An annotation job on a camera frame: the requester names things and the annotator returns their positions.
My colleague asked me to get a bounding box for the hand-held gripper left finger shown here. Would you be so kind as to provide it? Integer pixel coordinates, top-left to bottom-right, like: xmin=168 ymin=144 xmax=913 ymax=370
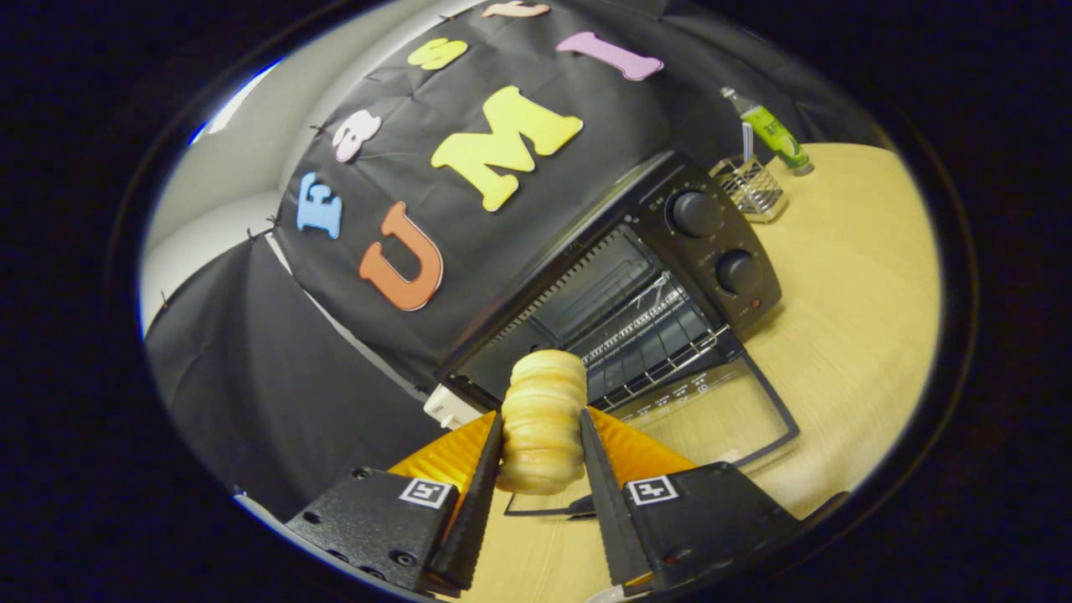
xmin=285 ymin=409 xmax=505 ymax=597

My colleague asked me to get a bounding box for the green label drink bottle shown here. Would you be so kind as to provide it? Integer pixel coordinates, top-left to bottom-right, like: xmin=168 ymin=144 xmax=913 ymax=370
xmin=721 ymin=86 xmax=815 ymax=177

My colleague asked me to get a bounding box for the ridged golden bread roll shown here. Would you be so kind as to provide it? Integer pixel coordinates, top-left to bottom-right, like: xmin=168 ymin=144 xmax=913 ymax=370
xmin=496 ymin=349 xmax=589 ymax=496

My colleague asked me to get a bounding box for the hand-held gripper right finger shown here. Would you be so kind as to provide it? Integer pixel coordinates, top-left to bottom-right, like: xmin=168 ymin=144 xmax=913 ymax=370
xmin=578 ymin=406 xmax=805 ymax=597

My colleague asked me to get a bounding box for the black toaster oven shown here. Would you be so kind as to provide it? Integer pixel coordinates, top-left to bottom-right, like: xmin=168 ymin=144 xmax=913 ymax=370
xmin=435 ymin=151 xmax=801 ymax=520

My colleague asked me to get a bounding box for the white pop-up toaster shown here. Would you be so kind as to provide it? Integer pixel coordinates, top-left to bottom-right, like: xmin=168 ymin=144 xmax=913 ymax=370
xmin=423 ymin=384 xmax=487 ymax=430

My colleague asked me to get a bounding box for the wire mesh holder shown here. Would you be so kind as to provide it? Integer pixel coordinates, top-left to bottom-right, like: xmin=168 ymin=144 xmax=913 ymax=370
xmin=709 ymin=153 xmax=789 ymax=224

